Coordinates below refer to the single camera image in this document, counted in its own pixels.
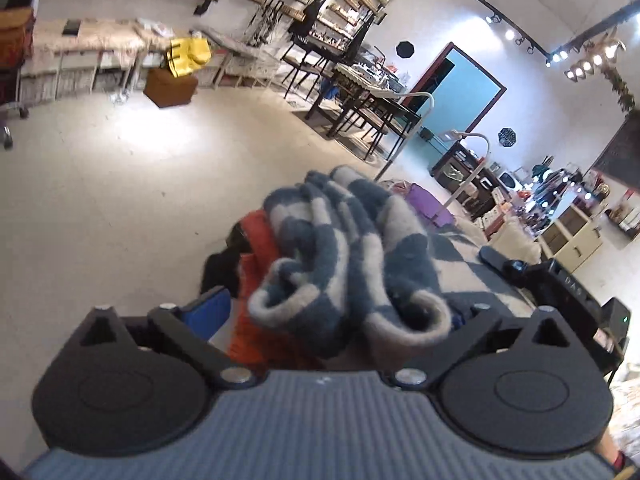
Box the yellow bag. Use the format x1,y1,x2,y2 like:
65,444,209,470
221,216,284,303
167,37,213,78

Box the cream cabinet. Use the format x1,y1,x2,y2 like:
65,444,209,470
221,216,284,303
537,202,606,273

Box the person's right forearm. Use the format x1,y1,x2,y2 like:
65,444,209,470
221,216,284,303
597,430,628,476

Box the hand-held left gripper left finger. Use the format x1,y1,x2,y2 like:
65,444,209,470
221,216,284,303
67,285,256,388

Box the cream covered chair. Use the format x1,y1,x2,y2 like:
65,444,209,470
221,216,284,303
487,215,543,266

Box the light blue door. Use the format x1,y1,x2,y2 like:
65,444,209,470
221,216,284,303
400,42,506,176

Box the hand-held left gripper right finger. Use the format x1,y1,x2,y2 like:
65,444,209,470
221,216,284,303
380,302,581,391

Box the brown box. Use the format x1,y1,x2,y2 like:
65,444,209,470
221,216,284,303
144,67,198,108

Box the blue cream checkered sweater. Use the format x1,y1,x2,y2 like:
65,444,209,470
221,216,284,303
247,165,538,361

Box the purple cloth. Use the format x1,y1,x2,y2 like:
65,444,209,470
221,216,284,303
404,182,453,228

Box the dark cloth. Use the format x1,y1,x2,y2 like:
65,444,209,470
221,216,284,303
199,225,251,296

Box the dark dining table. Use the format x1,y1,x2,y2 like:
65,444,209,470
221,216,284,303
305,60,423,161

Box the orange sweater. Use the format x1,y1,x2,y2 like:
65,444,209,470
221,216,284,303
227,210,326,371

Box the ceiling lamp cluster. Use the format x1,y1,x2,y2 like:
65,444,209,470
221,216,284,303
565,30,626,81

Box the table with floral cloth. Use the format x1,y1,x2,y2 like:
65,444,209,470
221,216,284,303
30,17,171,101

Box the dark wall board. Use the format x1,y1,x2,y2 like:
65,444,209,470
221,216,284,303
590,110,640,188

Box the ceiling track lights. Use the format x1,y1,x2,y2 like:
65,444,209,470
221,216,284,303
467,0,566,68

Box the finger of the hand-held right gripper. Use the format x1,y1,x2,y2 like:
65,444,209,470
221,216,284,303
479,246,523,273

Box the black metal chair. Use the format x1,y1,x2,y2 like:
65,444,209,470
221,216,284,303
282,5,351,98

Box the string of light bulbs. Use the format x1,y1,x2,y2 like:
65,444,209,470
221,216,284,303
530,160,606,221

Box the dark sideboard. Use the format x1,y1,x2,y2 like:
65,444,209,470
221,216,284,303
432,142,501,211

